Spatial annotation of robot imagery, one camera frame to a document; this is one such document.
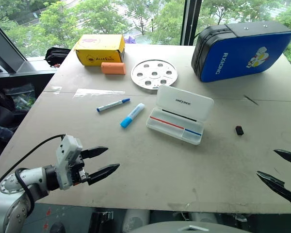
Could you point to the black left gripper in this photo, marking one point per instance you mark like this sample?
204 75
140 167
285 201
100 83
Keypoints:
78 173

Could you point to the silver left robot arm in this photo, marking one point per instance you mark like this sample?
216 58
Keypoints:
9 211

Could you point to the clear plastic pencil case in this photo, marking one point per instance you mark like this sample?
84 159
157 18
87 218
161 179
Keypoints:
184 103

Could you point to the blue black padded case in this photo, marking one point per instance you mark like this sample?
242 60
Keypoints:
232 58

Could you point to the small black eraser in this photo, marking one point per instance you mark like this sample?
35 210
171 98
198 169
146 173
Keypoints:
239 130

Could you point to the blue white marker pen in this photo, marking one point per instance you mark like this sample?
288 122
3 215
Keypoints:
111 105

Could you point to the black device under table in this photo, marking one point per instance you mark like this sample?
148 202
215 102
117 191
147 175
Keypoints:
100 222

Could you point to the light blue highlighter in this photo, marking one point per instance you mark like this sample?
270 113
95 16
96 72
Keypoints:
133 114

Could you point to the white rounded shape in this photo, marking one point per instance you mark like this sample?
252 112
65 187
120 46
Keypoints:
203 217
135 221

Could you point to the clear tape strip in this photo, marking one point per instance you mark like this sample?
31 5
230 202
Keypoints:
99 92

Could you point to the thin dark stick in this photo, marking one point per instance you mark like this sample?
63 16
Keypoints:
251 99

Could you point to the grey robot torso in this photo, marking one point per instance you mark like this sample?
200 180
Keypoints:
160 228

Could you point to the orange foam block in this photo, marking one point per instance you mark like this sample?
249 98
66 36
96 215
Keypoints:
112 68

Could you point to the clear plastic bag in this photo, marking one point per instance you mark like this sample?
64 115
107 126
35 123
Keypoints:
21 97

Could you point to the dark blue cloth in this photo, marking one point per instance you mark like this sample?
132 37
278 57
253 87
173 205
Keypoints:
0 133

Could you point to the round perforated metal plate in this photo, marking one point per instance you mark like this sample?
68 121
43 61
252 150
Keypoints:
162 72

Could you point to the black bag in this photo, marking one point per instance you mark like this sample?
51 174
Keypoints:
57 56

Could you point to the yellow cardboard box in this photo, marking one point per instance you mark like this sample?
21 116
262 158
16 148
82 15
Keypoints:
99 46

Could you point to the purple object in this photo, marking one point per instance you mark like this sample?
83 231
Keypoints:
130 39

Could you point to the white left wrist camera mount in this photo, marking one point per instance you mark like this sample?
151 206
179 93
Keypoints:
65 155

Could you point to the dark slanted window frame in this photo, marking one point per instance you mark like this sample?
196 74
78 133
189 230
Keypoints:
7 48

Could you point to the black window post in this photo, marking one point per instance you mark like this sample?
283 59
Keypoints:
190 21

